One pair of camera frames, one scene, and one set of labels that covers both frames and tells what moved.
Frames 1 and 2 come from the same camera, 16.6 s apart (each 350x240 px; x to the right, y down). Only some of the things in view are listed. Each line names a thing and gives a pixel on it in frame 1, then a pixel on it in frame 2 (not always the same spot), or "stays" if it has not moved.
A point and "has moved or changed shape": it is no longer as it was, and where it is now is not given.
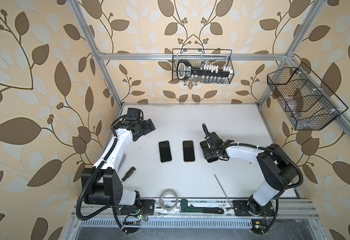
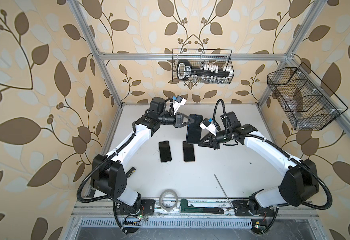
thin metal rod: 232,206 stays
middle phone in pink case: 188,151 stays
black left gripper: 145,127 to 178,120
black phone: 204,144 has moved or changed shape
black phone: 165,151 stays
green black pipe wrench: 184,208 stays
